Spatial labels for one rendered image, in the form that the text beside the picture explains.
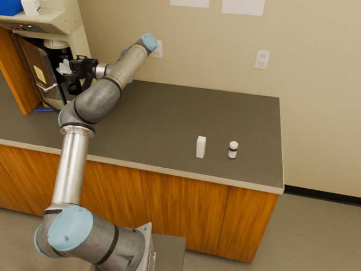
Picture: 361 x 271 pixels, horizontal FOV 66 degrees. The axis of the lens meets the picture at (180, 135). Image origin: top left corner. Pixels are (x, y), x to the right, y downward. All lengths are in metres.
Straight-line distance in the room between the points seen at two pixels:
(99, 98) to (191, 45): 0.90
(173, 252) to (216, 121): 0.77
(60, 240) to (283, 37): 1.41
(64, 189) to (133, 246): 0.28
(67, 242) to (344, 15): 1.53
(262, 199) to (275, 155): 0.22
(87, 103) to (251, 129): 0.90
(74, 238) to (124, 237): 0.14
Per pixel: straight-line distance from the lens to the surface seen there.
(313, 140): 2.11
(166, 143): 1.42
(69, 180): 0.96
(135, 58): 1.14
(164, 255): 1.09
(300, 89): 1.84
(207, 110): 1.63
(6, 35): 1.69
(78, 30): 1.49
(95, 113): 0.97
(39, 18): 1.38
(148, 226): 0.90
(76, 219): 0.79
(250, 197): 1.42
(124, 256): 0.85
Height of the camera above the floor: 1.94
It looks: 43 degrees down
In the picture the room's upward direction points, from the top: straight up
